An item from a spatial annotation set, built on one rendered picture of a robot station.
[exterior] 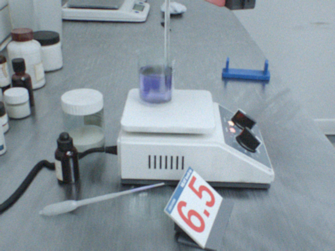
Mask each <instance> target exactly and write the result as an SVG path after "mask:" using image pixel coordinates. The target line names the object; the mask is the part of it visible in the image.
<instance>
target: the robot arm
mask: <svg viewBox="0 0 335 251"><path fill-rule="evenodd" d="M205 1H207V2H209V3H211V4H214V5H217V6H219V7H223V6H224V7H226V8H227V9H229V10H243V9H254V8H255V5H256V0H205Z"/></svg>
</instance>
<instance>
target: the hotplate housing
mask: <svg viewBox="0 0 335 251"><path fill-rule="evenodd" d="M218 105H219V104H218V103H213V109H214V116H215V120H216V131H214V132H213V133H211V134H197V133H161V132H142V131H125V130H122V129H120V134H119V137H118V140H117V145H116V146H106V147H105V153H108V154H115V155H117V156H118V176H119V177H121V183H122V184H136V183H137V182H140V181H145V180H156V181H161V182H164V183H165V184H166V185H178V184H179V182H180V180H181V179H182V177H183V175H184V174H185V172H186V170H187V168H188V167H189V166H190V167H191V168H192V169H193V170H194V172H196V173H197V174H198V175H199V176H200V177H201V178H202V179H203V180H204V181H205V182H206V183H207V184H208V185H209V186H222V187H240V188H271V181H274V171H273V169H270V168H268V167H267V166H265V165H263V164H261V163H259V162H258V161H256V160H254V159H252V158H250V157H248V156H247V155H245V154H242V153H241V152H239V151H237V150H236V149H234V148H231V147H230V146H228V145H227V144H225V142H224V136H223V130H222V124H221V121H220V115H219V108H218ZM271 166H272V165H271Z"/></svg>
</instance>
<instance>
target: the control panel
mask: <svg viewBox="0 0 335 251"><path fill-rule="evenodd" d="M218 108H219V115H220V121H221V124H222V130H223V136H224V142H225V144H227V145H228V146H230V147H231V148H234V149H236V150H237V151H239V152H241V153H242V154H245V155H247V156H248V157H250V158H252V159H254V160H256V161H258V162H259V163H261V164H263V165H265V166H267V167H268V168H270V169H272V167H271V164H270V161H269V158H268V154H267V152H266V149H265V146H264V143H263V140H262V137H261V135H260V132H259V129H258V127H257V126H256V125H254V127H253V128H252V129H251V131H252V132H253V133H254V134H255V135H256V136H257V137H258V138H259V139H260V140H261V142H262V145H260V147H259V148H258V149H257V151H256V152H255V153H252V152H248V151H247V150H246V149H244V148H243V147H242V146H240V144H239V143H238V142H237V141H236V136H237V135H240V133H241V132H242V130H241V129H240V128H238V127H237V126H236V125H235V124H234V123H233V122H232V120H231V118H232V117H233V116H234V112H231V111H230V110H228V109H226V108H224V107H222V106H221V105H218ZM229 122H232V123H233V124H234V125H231V124H230V123H229ZM230 128H233V129H234V130H235V132H233V131H231V130H230Z"/></svg>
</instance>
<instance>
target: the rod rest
mask: <svg viewBox="0 0 335 251"><path fill-rule="evenodd" d="M222 77H223V78H237V79H252V80H268V81H269V80H270V71H268V59H265V62H264V70H251V69H235V68H229V57H227V60H226V68H222Z"/></svg>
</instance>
